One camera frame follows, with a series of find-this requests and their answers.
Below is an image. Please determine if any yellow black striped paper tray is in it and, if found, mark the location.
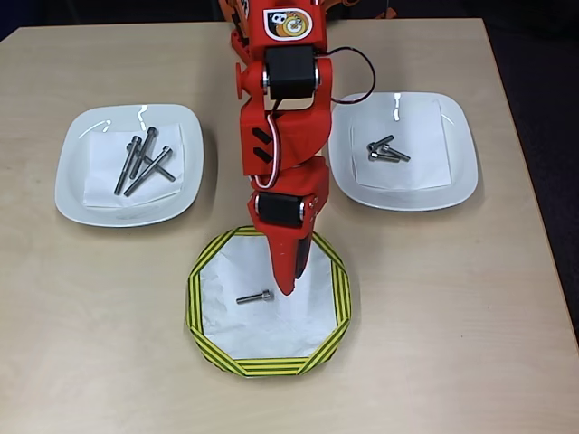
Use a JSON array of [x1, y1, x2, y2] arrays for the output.
[[184, 222, 353, 377]]

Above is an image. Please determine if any white paper napkin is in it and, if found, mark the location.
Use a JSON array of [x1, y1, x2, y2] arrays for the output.
[[350, 97, 452, 191], [82, 124, 186, 210]]

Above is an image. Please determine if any white square ceramic plate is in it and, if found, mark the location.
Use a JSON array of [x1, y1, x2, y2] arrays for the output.
[[327, 91, 479, 212], [53, 103, 204, 229]]

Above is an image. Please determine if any white red servo cable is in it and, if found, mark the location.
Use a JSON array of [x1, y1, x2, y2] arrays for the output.
[[251, 101, 285, 190]]

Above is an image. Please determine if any black red servo cable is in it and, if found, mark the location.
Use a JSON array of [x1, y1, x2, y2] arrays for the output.
[[323, 46, 377, 106]]

